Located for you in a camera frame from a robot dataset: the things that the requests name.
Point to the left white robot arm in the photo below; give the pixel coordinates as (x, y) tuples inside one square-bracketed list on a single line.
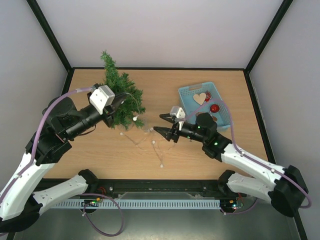
[(20, 204)]

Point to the black frame rail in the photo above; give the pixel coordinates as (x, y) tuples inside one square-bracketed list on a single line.
[(205, 188)]

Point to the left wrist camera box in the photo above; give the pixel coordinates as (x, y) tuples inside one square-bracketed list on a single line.
[(101, 97)]

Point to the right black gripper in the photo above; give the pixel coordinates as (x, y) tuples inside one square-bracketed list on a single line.
[(175, 130)]

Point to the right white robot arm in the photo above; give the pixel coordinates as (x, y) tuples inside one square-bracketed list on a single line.
[(283, 187)]

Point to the fairy light string white beads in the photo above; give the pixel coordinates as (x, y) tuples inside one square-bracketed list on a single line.
[(148, 133)]

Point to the light blue plastic basket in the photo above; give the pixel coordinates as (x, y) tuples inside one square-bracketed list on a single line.
[(189, 105)]

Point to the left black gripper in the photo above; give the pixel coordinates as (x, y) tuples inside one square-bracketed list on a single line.
[(109, 112)]

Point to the wooden heart ornament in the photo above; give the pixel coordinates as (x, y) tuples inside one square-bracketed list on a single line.
[(200, 98)]

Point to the small green christmas tree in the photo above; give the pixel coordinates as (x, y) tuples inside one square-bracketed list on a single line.
[(131, 106)]

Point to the white cable duct rail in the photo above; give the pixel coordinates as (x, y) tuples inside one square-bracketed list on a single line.
[(148, 204)]

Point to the red ball ornament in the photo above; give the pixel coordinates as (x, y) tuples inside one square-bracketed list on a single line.
[(214, 108)]

